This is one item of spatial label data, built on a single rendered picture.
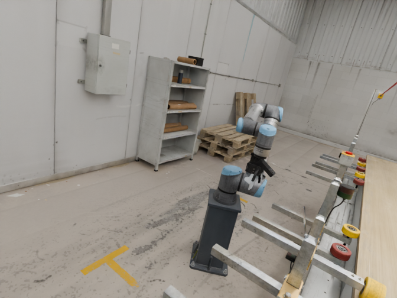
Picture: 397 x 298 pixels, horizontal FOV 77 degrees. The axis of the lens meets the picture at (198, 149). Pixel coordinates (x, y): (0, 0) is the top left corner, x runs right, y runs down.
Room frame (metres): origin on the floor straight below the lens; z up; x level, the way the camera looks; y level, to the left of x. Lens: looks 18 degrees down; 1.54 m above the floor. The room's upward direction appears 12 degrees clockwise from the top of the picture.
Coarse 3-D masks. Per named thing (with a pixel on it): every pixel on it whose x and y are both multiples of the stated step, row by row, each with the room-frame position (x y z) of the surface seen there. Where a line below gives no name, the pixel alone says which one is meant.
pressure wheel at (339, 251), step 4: (332, 244) 0.98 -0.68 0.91; (336, 244) 0.98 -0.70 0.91; (340, 244) 0.99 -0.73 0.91; (332, 248) 0.96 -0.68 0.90; (336, 248) 0.95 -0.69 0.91; (340, 248) 0.96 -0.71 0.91; (344, 248) 0.97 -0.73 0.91; (348, 248) 0.97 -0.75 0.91; (332, 252) 0.95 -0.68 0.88; (336, 252) 0.94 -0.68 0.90; (340, 252) 0.93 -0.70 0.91; (344, 252) 0.93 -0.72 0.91; (348, 252) 0.94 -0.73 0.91; (336, 256) 0.93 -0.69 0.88; (340, 256) 0.93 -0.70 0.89; (344, 256) 0.92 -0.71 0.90; (348, 256) 0.92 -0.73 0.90; (344, 260) 0.92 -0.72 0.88
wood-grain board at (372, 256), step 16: (368, 160) 2.85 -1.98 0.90; (384, 160) 3.04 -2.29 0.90; (368, 176) 2.20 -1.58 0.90; (384, 176) 2.31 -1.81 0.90; (368, 192) 1.77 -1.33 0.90; (384, 192) 1.85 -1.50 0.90; (368, 208) 1.47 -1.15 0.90; (384, 208) 1.53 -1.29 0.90; (368, 224) 1.26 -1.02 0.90; (384, 224) 1.30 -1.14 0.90; (368, 240) 1.09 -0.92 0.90; (384, 240) 1.12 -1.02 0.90; (368, 256) 0.95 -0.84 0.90; (384, 256) 0.98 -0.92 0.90; (368, 272) 0.84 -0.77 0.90; (384, 272) 0.86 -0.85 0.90
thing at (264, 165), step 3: (258, 162) 1.34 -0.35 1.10; (261, 162) 1.33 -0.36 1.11; (264, 162) 1.34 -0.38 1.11; (261, 165) 1.33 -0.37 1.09; (264, 165) 1.32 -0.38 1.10; (267, 165) 1.34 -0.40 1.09; (264, 168) 1.32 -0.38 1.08; (267, 168) 1.31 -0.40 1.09; (270, 168) 1.33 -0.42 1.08; (267, 171) 1.31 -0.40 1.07; (270, 171) 1.30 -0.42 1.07; (273, 171) 1.31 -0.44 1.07; (270, 174) 1.30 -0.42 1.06; (273, 174) 1.29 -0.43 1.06
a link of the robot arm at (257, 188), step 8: (264, 112) 1.99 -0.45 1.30; (272, 112) 1.97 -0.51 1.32; (280, 112) 1.96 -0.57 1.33; (264, 120) 2.00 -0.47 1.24; (272, 120) 1.94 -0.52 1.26; (280, 120) 1.97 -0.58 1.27; (248, 176) 1.71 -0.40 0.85; (264, 176) 1.72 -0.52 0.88; (240, 184) 1.68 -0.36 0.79; (248, 184) 1.67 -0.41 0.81; (256, 184) 1.66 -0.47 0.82; (264, 184) 1.66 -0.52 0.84; (248, 192) 1.67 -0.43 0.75; (256, 192) 1.64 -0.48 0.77
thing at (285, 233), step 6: (258, 216) 1.16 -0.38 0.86; (258, 222) 1.15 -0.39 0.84; (264, 222) 1.13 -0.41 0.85; (270, 222) 1.13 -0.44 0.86; (270, 228) 1.11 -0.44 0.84; (276, 228) 1.10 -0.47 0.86; (282, 228) 1.10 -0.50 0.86; (282, 234) 1.08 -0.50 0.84; (288, 234) 1.06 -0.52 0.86; (294, 234) 1.07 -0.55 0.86; (294, 240) 1.05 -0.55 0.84; (300, 240) 1.03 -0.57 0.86; (318, 246) 1.01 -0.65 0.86; (318, 252) 0.99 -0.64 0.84; (324, 252) 0.98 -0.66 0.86; (330, 252) 0.98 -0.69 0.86; (330, 258) 0.96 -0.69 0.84; (336, 258) 0.95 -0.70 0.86; (336, 264) 0.95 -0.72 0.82
